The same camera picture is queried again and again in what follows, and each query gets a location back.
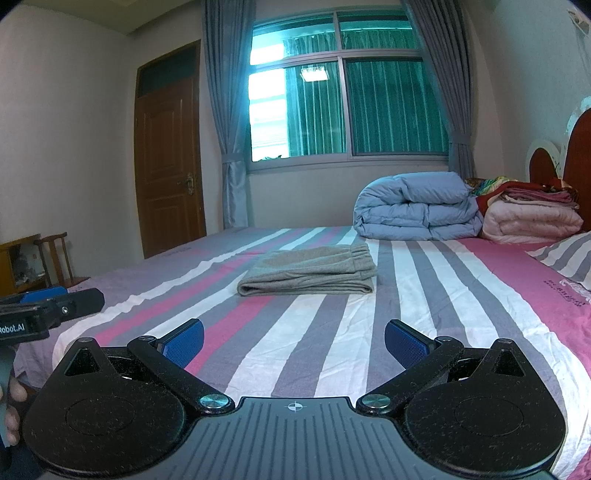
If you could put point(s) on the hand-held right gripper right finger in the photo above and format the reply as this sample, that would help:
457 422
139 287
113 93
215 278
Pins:
406 344

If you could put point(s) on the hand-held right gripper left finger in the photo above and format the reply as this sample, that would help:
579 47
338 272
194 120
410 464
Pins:
185 344

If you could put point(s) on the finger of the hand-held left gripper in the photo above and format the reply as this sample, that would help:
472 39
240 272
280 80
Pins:
81 302
44 294

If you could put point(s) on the grey pants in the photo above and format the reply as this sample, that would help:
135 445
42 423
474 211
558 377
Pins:
314 270

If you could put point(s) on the person's left hand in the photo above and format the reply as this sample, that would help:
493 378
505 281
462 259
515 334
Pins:
14 417

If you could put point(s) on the wooden chair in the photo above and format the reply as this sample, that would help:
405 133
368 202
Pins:
57 263

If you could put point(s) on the striped pink bed sheet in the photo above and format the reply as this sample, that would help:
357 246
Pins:
351 323

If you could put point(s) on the blue folded duvet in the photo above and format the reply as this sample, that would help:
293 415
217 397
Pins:
415 207

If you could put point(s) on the brown wooden door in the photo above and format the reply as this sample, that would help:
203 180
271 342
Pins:
168 157

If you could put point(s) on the pink folded blanket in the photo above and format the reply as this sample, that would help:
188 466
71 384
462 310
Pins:
531 221

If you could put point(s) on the colourful patterned cloth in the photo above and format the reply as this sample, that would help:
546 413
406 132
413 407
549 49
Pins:
487 184

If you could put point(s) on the striped pillow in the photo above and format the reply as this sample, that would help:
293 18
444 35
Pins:
565 258

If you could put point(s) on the red folded blanket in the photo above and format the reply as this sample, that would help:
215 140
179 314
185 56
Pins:
535 191

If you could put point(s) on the grey curtain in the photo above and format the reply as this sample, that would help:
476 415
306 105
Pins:
228 115
448 92

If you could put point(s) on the red wooden headboard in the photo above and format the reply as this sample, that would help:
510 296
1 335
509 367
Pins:
568 157

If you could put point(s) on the window with green glass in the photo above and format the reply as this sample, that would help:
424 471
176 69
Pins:
346 92

